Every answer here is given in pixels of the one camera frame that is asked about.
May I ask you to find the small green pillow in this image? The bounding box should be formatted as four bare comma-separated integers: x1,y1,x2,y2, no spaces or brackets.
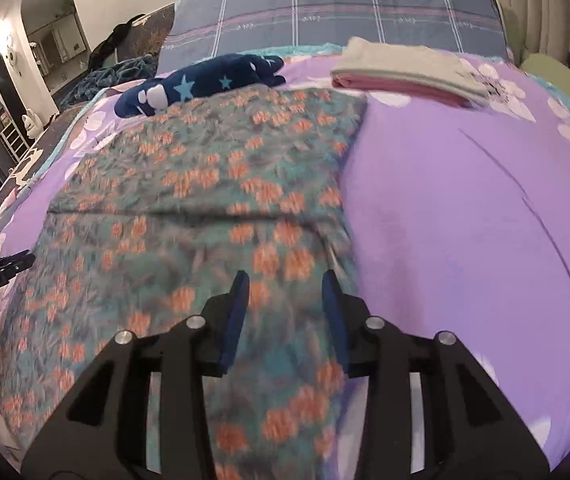
500,5,523,61

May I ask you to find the navy star print cloth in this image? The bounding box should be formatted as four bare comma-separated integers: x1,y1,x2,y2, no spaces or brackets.
116,54,286,118

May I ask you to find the purple flower print blanket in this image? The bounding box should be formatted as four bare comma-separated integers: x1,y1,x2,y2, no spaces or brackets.
0,42,570,471

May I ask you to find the teal orange floral cloth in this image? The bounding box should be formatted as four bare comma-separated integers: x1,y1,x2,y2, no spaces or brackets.
0,87,370,480

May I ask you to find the beige and pink folded cloth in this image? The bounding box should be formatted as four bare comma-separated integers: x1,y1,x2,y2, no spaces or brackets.
332,36,490,106

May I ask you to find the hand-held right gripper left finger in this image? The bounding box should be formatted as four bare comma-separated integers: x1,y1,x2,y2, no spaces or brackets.
21,270,250,480

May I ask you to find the black clothing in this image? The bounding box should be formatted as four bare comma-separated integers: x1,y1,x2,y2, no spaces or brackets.
87,12,148,68

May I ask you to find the blue plaid quilt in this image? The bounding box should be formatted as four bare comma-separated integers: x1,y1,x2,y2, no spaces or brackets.
157,0,508,73

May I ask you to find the dark blue knit blanket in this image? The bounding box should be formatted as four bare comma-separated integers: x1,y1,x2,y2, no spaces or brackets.
57,52,160,111

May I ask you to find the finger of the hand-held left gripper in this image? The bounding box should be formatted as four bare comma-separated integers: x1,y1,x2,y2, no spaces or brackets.
0,250,36,291

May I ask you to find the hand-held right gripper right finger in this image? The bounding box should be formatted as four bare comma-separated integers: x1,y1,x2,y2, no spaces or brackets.
321,269,550,480

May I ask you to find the white shelf rack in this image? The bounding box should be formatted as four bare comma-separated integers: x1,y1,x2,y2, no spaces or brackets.
0,120,28,163

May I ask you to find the large green pillow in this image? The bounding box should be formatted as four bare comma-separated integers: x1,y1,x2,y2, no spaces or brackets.
520,52,570,121

